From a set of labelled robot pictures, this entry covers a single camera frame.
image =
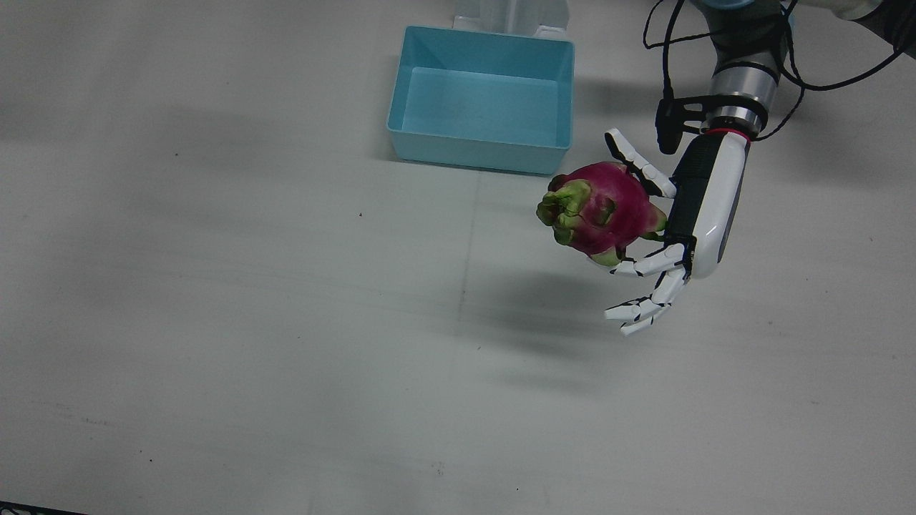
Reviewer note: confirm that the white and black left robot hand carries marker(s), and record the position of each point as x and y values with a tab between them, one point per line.
712	200

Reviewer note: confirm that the pink dragon fruit green scales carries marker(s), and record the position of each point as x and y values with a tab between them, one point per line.
608	207

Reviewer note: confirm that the light blue plastic bin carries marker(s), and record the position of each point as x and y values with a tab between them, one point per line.
479	107

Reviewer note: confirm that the white translucent stand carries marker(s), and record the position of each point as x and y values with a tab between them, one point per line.
529	18

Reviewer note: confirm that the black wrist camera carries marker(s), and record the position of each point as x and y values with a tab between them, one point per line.
667	129

